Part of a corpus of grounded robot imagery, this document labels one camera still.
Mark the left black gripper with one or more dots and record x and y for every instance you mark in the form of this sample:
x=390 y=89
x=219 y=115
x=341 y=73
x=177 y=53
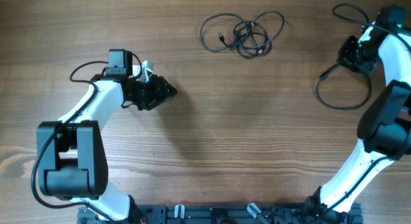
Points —
x=160 y=93

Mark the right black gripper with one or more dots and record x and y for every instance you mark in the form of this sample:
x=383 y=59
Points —
x=344 y=56

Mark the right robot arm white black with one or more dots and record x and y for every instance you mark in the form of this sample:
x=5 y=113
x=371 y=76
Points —
x=383 y=137

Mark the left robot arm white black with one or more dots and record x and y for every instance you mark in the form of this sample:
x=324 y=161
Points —
x=71 y=167

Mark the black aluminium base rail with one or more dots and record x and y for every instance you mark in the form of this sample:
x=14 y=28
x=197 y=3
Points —
x=277 y=214

